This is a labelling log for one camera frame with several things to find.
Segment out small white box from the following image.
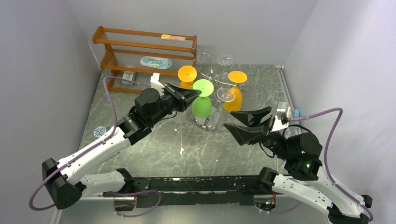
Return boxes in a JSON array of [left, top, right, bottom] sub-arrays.
[[122, 71, 135, 85]]

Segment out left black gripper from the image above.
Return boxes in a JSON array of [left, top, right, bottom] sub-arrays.
[[150, 84, 203, 127]]

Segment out clear wine glass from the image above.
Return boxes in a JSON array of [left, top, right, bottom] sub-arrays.
[[217, 55, 234, 82]]

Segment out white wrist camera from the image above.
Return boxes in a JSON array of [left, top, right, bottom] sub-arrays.
[[150, 73, 165, 96], [271, 101, 292, 132]]

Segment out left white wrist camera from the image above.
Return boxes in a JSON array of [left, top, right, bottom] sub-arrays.
[[150, 73, 165, 96]]

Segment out blue patterned small jar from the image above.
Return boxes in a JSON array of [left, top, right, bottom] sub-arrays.
[[93, 126, 107, 138]]

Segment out chrome wine glass rack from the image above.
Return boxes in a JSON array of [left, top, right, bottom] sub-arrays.
[[192, 53, 248, 131]]

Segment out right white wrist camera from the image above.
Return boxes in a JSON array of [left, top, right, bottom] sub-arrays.
[[271, 101, 292, 132]]

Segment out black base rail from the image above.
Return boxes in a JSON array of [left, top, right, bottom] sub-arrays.
[[103, 174, 275, 208]]

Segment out orange plastic goblet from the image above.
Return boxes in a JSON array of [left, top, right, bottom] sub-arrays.
[[177, 65, 197, 89], [223, 71, 248, 112]]

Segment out wooden shelf rack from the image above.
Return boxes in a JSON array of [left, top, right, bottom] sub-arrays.
[[92, 26, 198, 77]]

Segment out green plastic goblet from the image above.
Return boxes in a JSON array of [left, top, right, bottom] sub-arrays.
[[192, 79, 214, 118]]

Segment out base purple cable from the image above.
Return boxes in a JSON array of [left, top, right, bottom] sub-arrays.
[[113, 190, 162, 218]]

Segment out blue oval package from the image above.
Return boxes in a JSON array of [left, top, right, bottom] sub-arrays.
[[140, 56, 172, 70]]

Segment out yellow pink eraser bar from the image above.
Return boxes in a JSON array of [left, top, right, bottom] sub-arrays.
[[161, 34, 186, 42]]

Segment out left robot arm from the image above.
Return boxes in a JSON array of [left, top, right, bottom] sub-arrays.
[[42, 83, 202, 210]]

